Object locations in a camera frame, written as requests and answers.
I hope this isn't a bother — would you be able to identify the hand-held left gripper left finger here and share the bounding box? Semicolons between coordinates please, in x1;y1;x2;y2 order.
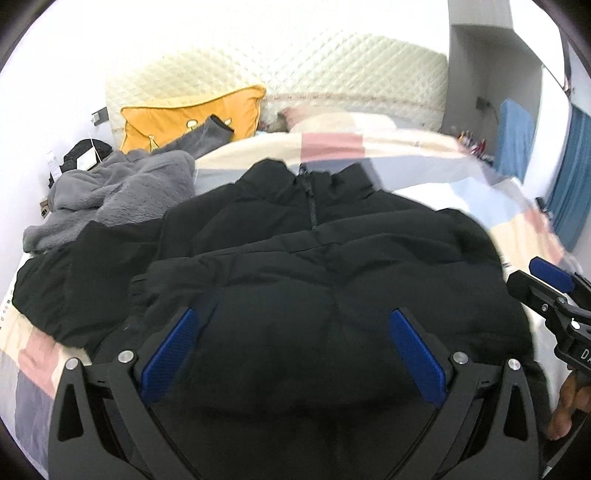
48;307;200;480

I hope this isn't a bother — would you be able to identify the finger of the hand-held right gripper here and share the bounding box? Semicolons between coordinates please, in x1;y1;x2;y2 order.
506;270;561;319
528;257;583;294

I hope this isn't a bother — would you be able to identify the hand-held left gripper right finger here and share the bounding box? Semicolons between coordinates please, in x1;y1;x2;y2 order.
389;308;542;480

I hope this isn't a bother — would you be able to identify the black puffer jacket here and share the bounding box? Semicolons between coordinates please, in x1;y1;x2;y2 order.
13;158;555;480

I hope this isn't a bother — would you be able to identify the person's right hand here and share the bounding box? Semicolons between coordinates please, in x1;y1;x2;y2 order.
547;368;591;441

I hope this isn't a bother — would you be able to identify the blue curtain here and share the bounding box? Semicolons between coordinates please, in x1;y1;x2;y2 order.
547;104;591;252

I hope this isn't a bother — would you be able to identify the blue cloth cover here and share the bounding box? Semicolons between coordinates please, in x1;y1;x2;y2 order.
493;98;539;182

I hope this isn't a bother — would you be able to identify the row of small bottles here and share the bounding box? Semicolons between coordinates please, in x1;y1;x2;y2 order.
456;130;496;163

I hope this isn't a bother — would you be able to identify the checked pastel blanket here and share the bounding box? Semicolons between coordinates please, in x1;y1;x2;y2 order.
0;108;578;467

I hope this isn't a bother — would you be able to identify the grey fleece garment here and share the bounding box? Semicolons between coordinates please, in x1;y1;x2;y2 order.
22;115;236;254

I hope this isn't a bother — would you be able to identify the black bag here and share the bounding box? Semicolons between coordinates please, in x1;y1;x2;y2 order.
62;138;115;172

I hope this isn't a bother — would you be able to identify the grey wardrobe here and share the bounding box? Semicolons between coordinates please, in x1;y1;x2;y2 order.
441;0;575;139

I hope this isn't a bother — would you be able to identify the yellow pillow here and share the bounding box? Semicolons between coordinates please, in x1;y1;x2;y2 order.
120;85;267;155

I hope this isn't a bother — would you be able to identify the pale pillow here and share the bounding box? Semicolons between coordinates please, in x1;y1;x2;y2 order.
261;104;326;134

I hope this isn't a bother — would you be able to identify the cream quilted headboard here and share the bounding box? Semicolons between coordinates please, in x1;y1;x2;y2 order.
105;23;450;139

